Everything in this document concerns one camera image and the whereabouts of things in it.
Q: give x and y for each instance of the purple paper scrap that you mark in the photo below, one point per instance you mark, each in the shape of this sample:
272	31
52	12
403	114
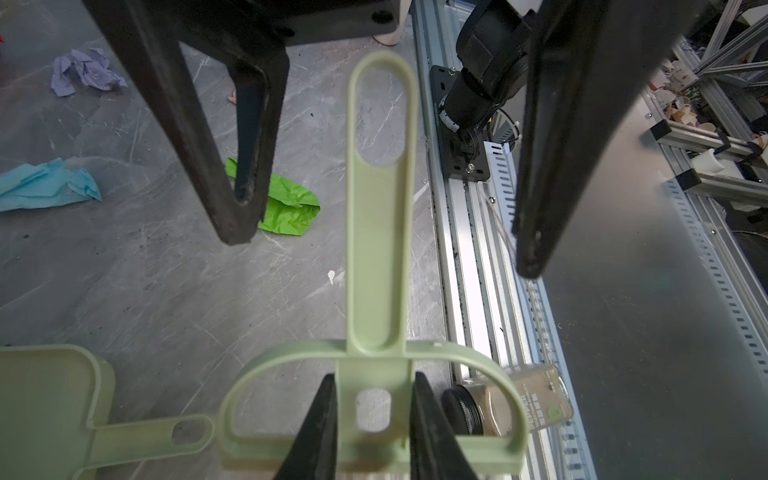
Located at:
92	68

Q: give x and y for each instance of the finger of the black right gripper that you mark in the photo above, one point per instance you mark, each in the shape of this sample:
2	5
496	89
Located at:
589	62
146	37

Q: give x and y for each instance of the green hand brush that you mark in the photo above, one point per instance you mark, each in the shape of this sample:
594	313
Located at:
375	362

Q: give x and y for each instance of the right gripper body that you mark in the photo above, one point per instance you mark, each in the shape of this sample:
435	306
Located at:
299	22

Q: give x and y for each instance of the white cable duct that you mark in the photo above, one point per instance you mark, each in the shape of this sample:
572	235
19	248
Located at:
737	286

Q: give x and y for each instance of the cyan paper scrap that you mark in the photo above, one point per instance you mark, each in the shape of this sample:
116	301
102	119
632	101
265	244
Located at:
47	185

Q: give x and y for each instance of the green paper scrap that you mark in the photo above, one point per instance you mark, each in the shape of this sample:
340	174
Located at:
291	208

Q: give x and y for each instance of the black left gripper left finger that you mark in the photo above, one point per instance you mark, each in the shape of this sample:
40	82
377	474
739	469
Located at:
313	454

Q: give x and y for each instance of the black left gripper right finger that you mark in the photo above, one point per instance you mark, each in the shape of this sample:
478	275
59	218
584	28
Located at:
434	450

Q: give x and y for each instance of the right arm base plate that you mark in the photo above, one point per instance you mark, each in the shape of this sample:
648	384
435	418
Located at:
461	112

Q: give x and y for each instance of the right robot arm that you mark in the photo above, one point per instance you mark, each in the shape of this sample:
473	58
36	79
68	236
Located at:
486	66

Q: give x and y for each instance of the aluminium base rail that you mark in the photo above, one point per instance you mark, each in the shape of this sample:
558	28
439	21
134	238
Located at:
489	307

